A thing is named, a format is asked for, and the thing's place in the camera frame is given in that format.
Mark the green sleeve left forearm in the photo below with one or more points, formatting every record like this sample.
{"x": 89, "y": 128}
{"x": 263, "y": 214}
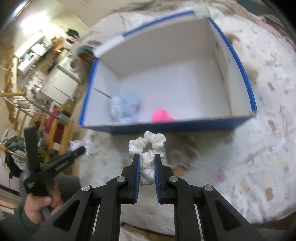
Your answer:
{"x": 17, "y": 226}

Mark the white patterned bed quilt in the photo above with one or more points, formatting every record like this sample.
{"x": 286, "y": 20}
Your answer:
{"x": 253, "y": 167}

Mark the clear plastic packet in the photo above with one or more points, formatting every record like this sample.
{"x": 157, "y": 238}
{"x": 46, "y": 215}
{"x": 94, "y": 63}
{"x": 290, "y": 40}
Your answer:
{"x": 75, "y": 144}

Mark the person's left hand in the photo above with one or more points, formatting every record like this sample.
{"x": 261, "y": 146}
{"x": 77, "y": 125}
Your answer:
{"x": 34, "y": 205}

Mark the white kitchen cabinet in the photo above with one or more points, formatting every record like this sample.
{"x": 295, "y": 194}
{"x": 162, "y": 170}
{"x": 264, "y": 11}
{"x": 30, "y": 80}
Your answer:
{"x": 59, "y": 87}

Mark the blue white cardboard box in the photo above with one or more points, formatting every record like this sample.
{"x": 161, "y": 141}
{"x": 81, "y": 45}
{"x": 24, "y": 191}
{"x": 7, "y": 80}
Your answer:
{"x": 182, "y": 63}

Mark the white washing machine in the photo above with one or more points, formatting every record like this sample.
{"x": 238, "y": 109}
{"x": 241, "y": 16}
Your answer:
{"x": 68, "y": 66}

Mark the yellow wooden ladder frame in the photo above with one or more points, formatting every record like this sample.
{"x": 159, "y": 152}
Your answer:
{"x": 56, "y": 134}

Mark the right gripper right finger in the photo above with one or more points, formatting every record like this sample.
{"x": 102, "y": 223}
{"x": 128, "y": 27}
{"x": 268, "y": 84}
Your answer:
{"x": 200, "y": 213}

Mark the light blue fluffy sock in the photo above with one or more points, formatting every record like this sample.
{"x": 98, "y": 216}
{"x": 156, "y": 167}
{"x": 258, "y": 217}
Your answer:
{"x": 125, "y": 108}

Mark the dark clothes hanging on wall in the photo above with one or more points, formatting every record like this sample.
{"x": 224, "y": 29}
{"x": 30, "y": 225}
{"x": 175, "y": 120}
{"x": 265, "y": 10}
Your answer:
{"x": 72, "y": 35}

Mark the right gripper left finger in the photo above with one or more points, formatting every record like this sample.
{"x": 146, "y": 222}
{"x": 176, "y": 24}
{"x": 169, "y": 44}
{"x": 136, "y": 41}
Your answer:
{"x": 94, "y": 213}

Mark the white scrunchie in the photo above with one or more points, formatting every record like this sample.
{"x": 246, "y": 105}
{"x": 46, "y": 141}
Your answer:
{"x": 147, "y": 147}

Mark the pink plush toy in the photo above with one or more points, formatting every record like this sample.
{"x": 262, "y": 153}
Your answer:
{"x": 160, "y": 116}

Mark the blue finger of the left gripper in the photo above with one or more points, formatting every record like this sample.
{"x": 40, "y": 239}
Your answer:
{"x": 55, "y": 166}
{"x": 31, "y": 143}

